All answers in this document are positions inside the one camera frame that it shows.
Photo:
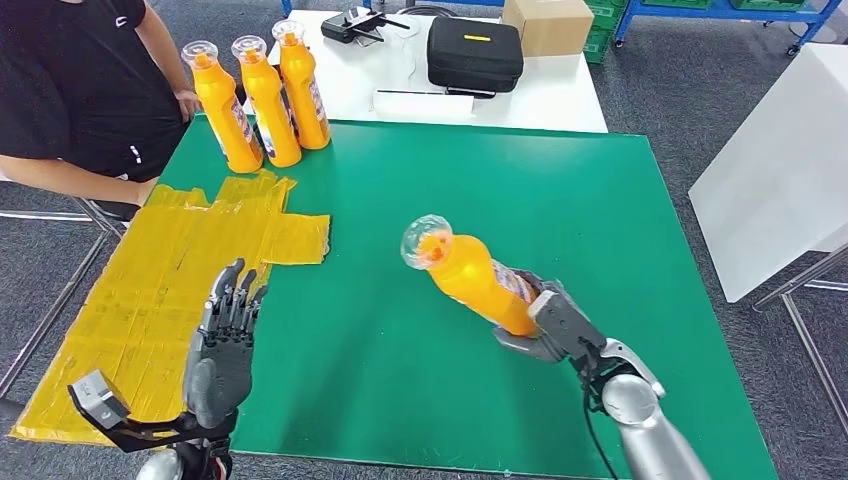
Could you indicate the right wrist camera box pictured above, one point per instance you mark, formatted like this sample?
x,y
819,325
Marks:
x,y
570,328

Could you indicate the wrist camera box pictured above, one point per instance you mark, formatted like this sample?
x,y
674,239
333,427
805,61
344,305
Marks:
x,y
99,401
570,328

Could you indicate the brown cardboard box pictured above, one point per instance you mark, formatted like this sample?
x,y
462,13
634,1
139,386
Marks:
x,y
548,28

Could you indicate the green crate stack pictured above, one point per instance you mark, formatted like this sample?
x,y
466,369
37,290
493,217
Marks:
x,y
603,33

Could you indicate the blue wheeled rack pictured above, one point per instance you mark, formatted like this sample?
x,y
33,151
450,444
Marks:
x,y
729,13

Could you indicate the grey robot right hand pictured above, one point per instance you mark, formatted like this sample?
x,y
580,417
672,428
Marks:
x,y
530,350

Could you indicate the person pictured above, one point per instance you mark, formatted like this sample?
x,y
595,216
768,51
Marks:
x,y
66,79

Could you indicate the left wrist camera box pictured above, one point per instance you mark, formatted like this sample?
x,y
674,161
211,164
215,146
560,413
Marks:
x,y
99,401

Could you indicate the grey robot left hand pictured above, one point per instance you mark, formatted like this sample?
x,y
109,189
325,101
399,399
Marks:
x,y
222,371

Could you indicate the person's left hand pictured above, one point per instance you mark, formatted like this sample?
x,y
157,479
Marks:
x,y
189,106

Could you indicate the person's right forearm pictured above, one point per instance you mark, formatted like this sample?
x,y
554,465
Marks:
x,y
73,179

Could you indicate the thin black rod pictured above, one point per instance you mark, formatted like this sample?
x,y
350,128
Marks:
x,y
472,93

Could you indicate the person's left forearm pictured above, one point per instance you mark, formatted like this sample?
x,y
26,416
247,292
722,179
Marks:
x,y
171,66

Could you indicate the steel leg frame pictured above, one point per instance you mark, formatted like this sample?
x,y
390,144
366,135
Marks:
x,y
40,215

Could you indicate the white side table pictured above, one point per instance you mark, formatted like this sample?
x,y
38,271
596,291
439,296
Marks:
x,y
782,166

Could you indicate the black remote controller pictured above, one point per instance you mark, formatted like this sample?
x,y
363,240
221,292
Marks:
x,y
344,28

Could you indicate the black zip carry case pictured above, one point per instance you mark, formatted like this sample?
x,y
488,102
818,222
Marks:
x,y
474,60

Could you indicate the orange bottle with clear cap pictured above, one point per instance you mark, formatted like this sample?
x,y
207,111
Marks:
x,y
470,278
305,99
275,126
228,126

